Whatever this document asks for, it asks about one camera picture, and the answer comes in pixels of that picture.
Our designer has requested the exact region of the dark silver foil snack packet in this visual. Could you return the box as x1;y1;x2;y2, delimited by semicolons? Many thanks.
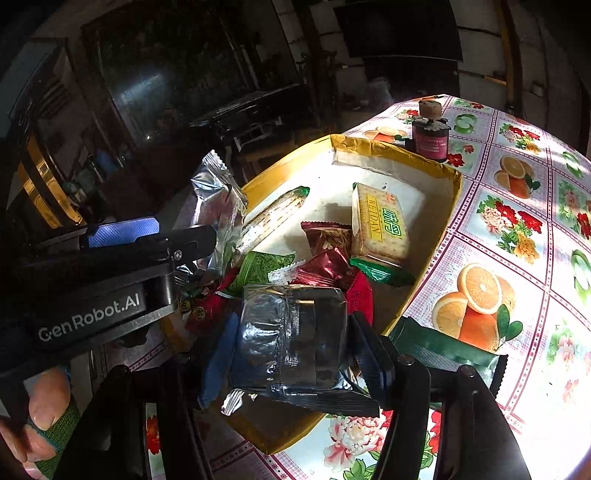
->
222;284;382;418

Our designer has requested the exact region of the dark coffee table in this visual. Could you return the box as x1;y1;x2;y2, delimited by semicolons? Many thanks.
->
189;90;319;148

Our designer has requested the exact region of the maroon foil snack packet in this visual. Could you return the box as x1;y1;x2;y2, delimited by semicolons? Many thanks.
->
293;247;358;289

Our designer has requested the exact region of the brown red snack packet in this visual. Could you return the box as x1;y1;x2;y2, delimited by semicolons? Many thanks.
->
300;222;354;259

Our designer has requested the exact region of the wooden stool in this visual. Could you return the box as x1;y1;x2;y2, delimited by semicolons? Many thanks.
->
238;136;305;176

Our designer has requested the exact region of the long cracker packet green end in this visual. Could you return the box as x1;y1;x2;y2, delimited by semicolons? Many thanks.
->
235;185;311;254

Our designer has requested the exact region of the red snack packet white edge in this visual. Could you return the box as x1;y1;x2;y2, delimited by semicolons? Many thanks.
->
344;270;375;324

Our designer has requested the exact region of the bright silver foil snack packet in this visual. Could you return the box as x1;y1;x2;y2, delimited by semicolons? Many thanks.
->
173;150;250;287

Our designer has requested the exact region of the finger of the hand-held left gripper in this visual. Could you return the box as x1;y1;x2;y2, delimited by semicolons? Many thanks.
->
28;217;162;252
78;224;218;278

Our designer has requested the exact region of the red snack packet round logo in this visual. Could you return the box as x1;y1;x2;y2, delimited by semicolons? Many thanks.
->
185;277;241;333

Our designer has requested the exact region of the dark cabinet with gold trim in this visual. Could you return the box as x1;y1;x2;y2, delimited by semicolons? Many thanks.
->
0;46;93;232

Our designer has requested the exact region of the white plastic bag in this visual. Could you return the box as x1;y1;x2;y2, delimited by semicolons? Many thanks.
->
365;76;393;107

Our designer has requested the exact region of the black television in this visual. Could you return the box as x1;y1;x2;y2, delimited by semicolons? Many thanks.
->
332;0;465;63

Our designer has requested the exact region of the green patterned snack packet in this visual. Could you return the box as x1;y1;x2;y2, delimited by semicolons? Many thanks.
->
231;251;296;298

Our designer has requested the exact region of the person's left hand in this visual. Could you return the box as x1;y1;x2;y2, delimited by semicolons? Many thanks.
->
0;367;72;478

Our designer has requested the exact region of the large glass fish tank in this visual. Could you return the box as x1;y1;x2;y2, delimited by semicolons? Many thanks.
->
81;0;301;148

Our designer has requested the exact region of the yellow cracker packet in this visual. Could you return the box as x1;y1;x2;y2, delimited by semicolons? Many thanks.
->
351;182;411;268

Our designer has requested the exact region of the green woven strap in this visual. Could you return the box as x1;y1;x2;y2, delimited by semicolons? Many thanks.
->
28;401;81;480

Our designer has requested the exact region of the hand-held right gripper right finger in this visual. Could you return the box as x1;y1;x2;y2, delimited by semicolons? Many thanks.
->
348;311;532;480

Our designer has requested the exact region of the pink jar with black lid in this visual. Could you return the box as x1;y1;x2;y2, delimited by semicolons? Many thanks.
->
411;117;451;163

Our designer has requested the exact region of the dark tv cabinet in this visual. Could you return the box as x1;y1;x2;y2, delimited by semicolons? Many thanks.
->
362;58;460;104

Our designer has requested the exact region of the large dark green snack packet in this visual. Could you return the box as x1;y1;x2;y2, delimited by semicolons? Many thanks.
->
388;316;509;393

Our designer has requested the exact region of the floral fruit print tablecloth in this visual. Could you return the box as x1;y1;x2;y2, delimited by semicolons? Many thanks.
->
92;95;591;480

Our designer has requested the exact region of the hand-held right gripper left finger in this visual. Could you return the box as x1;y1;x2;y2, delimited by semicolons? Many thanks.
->
53;314;241;480

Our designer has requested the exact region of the yellow-taped cardboard box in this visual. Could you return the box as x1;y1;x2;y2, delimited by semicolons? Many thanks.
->
159;134;463;455

